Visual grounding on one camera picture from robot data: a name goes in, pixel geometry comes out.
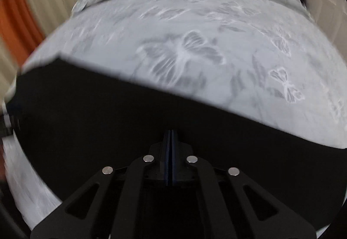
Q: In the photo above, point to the black pants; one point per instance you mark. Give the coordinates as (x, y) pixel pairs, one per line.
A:
(108, 119)

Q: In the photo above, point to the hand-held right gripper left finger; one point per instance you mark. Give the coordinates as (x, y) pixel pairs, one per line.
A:
(166, 152)

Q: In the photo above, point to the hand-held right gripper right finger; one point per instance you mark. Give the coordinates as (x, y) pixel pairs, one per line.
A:
(173, 152)

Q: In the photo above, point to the butterfly print bed sheet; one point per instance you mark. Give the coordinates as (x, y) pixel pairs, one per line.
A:
(113, 38)

